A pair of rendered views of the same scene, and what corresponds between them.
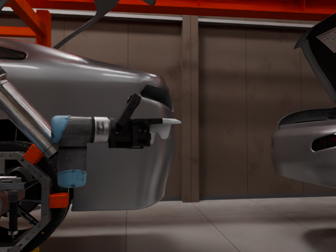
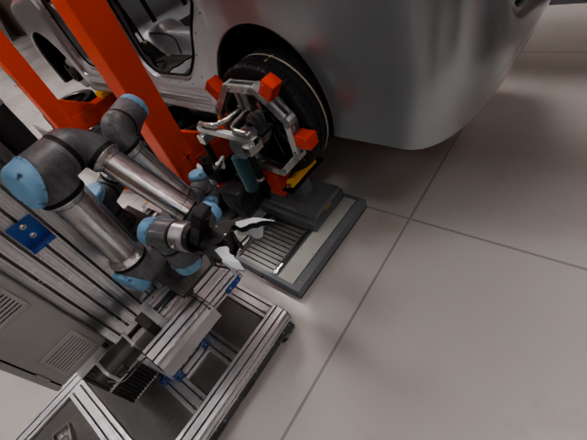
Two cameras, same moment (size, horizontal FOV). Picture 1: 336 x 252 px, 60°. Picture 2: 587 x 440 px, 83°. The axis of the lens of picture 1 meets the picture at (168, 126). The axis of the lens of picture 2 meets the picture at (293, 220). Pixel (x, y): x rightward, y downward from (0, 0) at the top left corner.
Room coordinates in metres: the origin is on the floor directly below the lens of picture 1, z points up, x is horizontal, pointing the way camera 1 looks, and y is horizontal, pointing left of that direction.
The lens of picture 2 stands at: (0.73, -0.47, 1.75)
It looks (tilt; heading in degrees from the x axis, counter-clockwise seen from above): 45 degrees down; 58
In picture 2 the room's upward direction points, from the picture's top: 21 degrees counter-clockwise
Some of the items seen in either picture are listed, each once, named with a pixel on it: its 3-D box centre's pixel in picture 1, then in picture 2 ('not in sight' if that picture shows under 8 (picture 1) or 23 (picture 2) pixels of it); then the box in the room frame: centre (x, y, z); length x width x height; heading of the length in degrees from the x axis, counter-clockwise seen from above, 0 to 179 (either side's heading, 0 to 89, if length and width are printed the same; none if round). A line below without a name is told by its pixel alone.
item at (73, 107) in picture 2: not in sight; (91, 101); (1.41, 3.40, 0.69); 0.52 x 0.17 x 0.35; 6
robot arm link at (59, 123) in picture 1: (72, 130); (162, 233); (0.80, 0.26, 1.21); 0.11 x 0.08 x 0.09; 112
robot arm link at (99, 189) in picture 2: not in sight; (99, 200); (0.77, 1.05, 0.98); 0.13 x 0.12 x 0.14; 38
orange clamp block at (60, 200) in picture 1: (59, 200); (306, 139); (1.63, 0.60, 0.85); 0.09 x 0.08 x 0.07; 96
